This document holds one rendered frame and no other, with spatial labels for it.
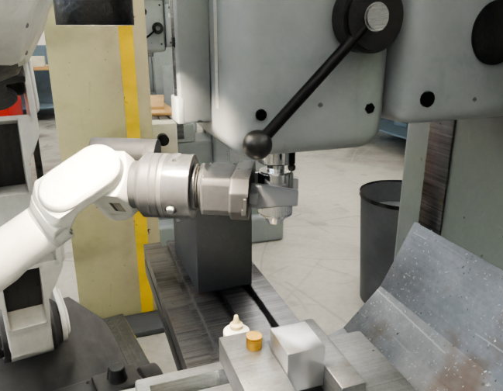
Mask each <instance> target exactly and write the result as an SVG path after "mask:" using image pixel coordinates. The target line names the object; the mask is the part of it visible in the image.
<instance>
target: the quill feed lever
mask: <svg viewBox="0 0 503 391"><path fill-rule="evenodd" d="M403 15H404V10H403V4H402V0H336V2H335V5H334V7H333V11H332V28H333V32H334V34H335V36H336V39H337V40H338V41H339V43H340V45H339V46H338V47H337V48H336V50H335V51H334V52H333V53H332V54H331V55H330V56H329V58H328V59H327V60H326V61H325V62H324V63H323V64H322V65H321V67H320V68H319V69H318V70H317V71H316V72H315V73H314V74H313V76H311V77H310V79H308V80H307V81H306V83H305V84H304V85H303V86H302V87H301V88H300V89H299V91H298V92H297V93H296V94H295V95H294V96H293V97H292V98H291V100H290V101H289V102H288V103H287V104H286V105H285V106H284V108H283V109H282V110H281V111H280V112H279V113H278V114H277V115H276V116H275V117H274V118H273V119H272V120H271V121H270V122H269V124H268V125H267V126H266V127H265V128H264V129H263V130H253V131H250V132H249V133H248V134H247V135H246V136H245V137H244V139H243V151H244V153H245V154H246V156H248V157H249V158H251V159H254V160H262V159H264V158H266V157H267V156H268V155H269V154H270V152H271V150H272V147H273V144H272V139H271V138H272V137H273V136H274V135H275V134H276V133H277V131H278V130H279V129H280V128H281V127H282V126H283V125H284V124H285V123H286V122H287V121H288V120H289V119H290V118H291V116H292V115H293V114H294V113H295V112H296V111H297V110H298V109H299V107H300V106H301V105H302V104H303V103H304V102H305V101H306V99H307V98H308V97H309V96H310V95H311V94H312V93H313V92H314V91H315V90H316V89H317V88H318V87H319V86H320V85H321V84H322V82H323V81H324V80H325V79H326V78H327V77H328V76H329V74H330V73H331V72H332V71H333V70H334V69H335V68H336V66H337V65H338V64H339V63H340V62H341V61H342V60H343V58H344V57H345V56H346V55H347V54H348V53H349V52H350V51H352V52H355V53H365V54H375V53H378V52H381V51H382V50H385V49H386V48H388V47H389V46H390V45H391V44H392V43H393V42H394V40H395V39H396V37H397V36H398V34H399V32H400V30H401V25H402V22H403Z"/></svg>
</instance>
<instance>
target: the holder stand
mask: <svg viewBox="0 0 503 391"><path fill-rule="evenodd" d="M174 242H175V251H176V253H177V256H178V257H179V258H180V260H181V263H182V265H183V266H184V268H185V270H186V272H187V273H188V275H189V277H190V279H191V281H192V283H193V284H194V286H195V288H196V290H197V292H198V293H199V294H201V293H205V292H213V291H217V290H221V289H229V288H233V287H237V286H242V285H249V284H251V283H252V210H251V213H250V218H249V220H231V219H230V216H223V215H206V214H202V213H201V210H200V209H198V212H197V214H196V216H195V218H194V219H193V220H190V219H181V221H178V222H177V221H176V219H174Z"/></svg>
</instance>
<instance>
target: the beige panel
mask: <svg viewBox="0 0 503 391"><path fill-rule="evenodd" d="M133 15H134V26H57V25H56V22H55V15H54V9H53V3H52V5H51V7H50V10H49V12H48V16H47V23H46V25H45V28H44V36H45V41H46V48H47V59H48V65H49V72H50V83H51V89H52V96H53V107H54V113H55V119H56V125H57V136H58V143H59V149H60V160H61V163H63V162H64V161H66V160H67V159H68V158H70V157H72V156H73V155H75V154H76V153H77V152H79V151H81V150H82V149H84V148H86V147H88V144H89V141H90V139H91V138H92V137H114V138H140V139H153V125H152V113H151V101H150V78H149V66H148V54H147V42H146V19H145V7H144V0H133ZM71 229H72V230H73V233H74V237H72V238H71V244H72V250H73V256H74V267H75V274H76V280H77V287H78V298H79V303H80V304H81V305H82V306H84V307H85V308H87V309H89V310H90V311H91V312H93V313H95V314H96V315H98V316H99V317H101V318H102V319H105V318H107V317H113V316H115V315H119V314H123V316H124V317H125V318H126V321H127V323H128V324H129V326H130V328H131V329H132V331H133V333H134V335H135V336H136V338H138V337H145V336H149V335H153V334H160V333H164V332H165V331H164V327H163V324H162V322H161V319H160V314H159V312H158V309H157V305H156V303H155V300H154V297H153V293H152V291H151V288H150V284H149V281H148V278H147V276H146V270H145V260H144V249H143V245H144V244H152V243H157V242H160V231H159V219H158V218H157V217H144V216H143V215H142V214H141V213H140V212H139V211H138V212H137V213H136V214H135V215H134V216H132V217H130V218H129V219H127V220H111V219H109V218H108V217H106V216H105V215H104V214H103V213H102V212H101V211H100V210H99V208H98V207H97V206H96V205H95V204H94V203H92V204H91V205H90V206H88V207H86V208H85V209H83V210H82V211H80V212H79V213H78V214H77V216H76V217H75V220H74V222H73V224H72V226H71Z"/></svg>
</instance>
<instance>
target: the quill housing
mask: <svg viewBox="0 0 503 391"><path fill-rule="evenodd" d="M335 2H336V0H208V22H209V51H210V81H211V111H212V119H211V121H210V122H208V123H198V125H199V126H201V127H202V128H203V129H204V130H206V131H207V132H209V133H210V134H211V135H213V136H214V137H215V138H217V139H218V140H220V141H221V142H223V143H224V144H225V145H226V146H227V147H229V148H231V149H232V150H233V151H235V152H236V153H238V154H242V155H245V156H246V154H245V153H244V151H243V139H244V137H245V136H246V135H247V134H248V133H249V132H250V131H253V130H263V129H264V128H265V127H266V126H267V125H268V124H269V122H270V121H271V120H272V119H273V118H274V117H275V116H276V115H277V114H278V113H279V112H280V111H281V110H282V109H283V108H284V106H285V105H286V104H287V103H288V102H289V101H290V100H291V98H292V97H293V96H294V95H295V94H296V93H297V92H298V91H299V89H300V88H301V87H302V86H303V85H304V84H305V83H306V81H307V80H308V79H310V77H311V76H313V74H314V73H315V72H316V71H317V70H318V69H319V68H320V67H321V65H322V64H323V63H324V62H325V61H326V60H327V59H328V58H329V56H330V55H331V54H332V53H333V52H334V51H335V50H336V48H337V47H338V46H339V45H340V43H339V41H338V40H337V39H336V36H335V34H334V32H333V28H332V11H333V7H334V5H335ZM386 56H387V48H386V49H385V50H382V51H381V52H378V53H375V54H365V53H355V52H352V51H350V52H349V53H348V54H347V55H346V56H345V57H344V58H343V60H342V61H341V62H340V63H339V64H338V65H337V66H336V68H335V69H334V70H333V71H332V72H331V73H330V74H329V76H328V77H327V78H326V79H325V80H324V81H323V82H322V84H321V85H320V86H319V87H318V88H317V89H316V90H315V91H314V92H313V93H312V94H311V95H310V96H309V97H308V98H307V99H306V101H305V102H304V103H303V104H302V105H301V106H300V107H299V109H298V110H297V111H296V112H295V113H294V114H293V115H292V116H291V118H290V119H289V120H288V121H287V122H286V123H285V124H284V125H283V126H282V127H281V128H280V129H279V130H278V131H277V133H276V134H275V135H274V136H273V137H272V138H271V139H272V144H273V147H272V150H271V152H270V154H287V153H296V152H305V151H322V150H331V149H340V148H349V147H361V146H363V145H366V144H368V143H370V142H371V141H372V140H373V139H374V138H375V137H376V136H377V134H378V132H379V129H380V125H381V110H382V101H383V91H384V74H385V64H386ZM270 154H269V155H270Z"/></svg>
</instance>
